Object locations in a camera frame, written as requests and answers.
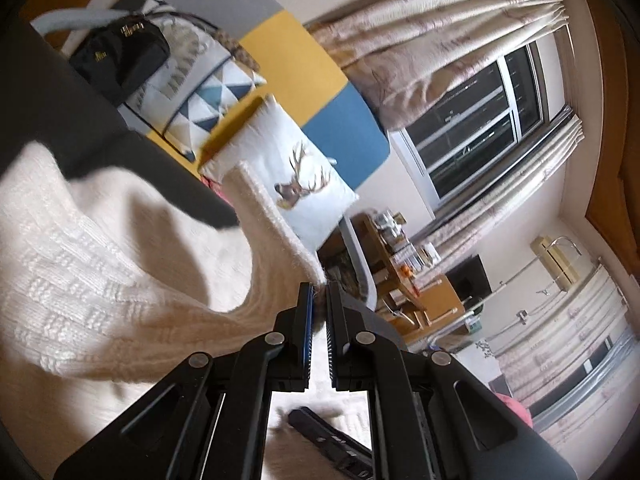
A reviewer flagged pink quilted blanket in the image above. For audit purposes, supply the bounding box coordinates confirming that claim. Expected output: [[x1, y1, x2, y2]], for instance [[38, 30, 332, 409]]
[[496, 392, 534, 428]]

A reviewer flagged wall air conditioner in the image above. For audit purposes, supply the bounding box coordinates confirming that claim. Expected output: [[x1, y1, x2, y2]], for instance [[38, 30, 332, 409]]
[[530, 235, 582, 292]]

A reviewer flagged white deer print pillow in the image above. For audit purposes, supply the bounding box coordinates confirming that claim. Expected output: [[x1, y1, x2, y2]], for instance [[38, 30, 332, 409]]
[[201, 94, 358, 252]]

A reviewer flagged black television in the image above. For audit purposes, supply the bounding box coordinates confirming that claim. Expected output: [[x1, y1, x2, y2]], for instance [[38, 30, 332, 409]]
[[446, 255, 492, 310]]

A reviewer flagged wooden side table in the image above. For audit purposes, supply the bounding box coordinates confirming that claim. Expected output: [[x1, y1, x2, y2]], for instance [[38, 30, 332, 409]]
[[352, 211, 465, 344]]

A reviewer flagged black handbag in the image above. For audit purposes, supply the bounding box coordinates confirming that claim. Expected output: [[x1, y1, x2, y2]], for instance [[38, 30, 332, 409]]
[[70, 15, 170, 106]]

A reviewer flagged cream knitted sweater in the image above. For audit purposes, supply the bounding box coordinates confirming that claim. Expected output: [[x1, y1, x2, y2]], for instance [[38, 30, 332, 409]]
[[0, 140, 374, 480]]

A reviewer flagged triangle pattern pillow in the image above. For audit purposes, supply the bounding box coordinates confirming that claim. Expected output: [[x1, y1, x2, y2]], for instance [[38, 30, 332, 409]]
[[126, 0, 266, 162]]

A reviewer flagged beige patterned curtain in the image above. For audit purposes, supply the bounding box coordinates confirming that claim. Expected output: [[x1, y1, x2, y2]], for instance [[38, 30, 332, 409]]
[[311, 0, 567, 131]]

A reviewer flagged grey yellow blue sofa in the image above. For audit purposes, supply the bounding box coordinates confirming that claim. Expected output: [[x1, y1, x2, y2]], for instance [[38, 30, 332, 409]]
[[30, 0, 394, 311]]

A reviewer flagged window with white frame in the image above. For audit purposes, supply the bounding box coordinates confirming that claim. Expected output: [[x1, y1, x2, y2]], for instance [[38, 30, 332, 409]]
[[390, 44, 548, 212]]

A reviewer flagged pink cloth on sofa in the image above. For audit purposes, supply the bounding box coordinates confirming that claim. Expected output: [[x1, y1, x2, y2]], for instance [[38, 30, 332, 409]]
[[200, 174, 233, 207]]

